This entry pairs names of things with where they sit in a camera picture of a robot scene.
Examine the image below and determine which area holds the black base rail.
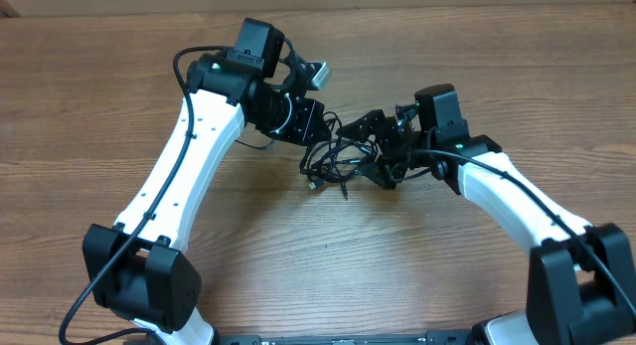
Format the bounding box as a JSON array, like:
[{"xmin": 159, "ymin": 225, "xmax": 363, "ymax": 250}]
[{"xmin": 212, "ymin": 329, "xmax": 488, "ymax": 345}]

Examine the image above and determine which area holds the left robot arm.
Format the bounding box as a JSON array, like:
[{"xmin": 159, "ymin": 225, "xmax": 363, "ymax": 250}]
[{"xmin": 82, "ymin": 18, "xmax": 331, "ymax": 344}]

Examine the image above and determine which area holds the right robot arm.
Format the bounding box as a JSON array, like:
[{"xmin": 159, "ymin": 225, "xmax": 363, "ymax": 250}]
[{"xmin": 337, "ymin": 84, "xmax": 635, "ymax": 345}]

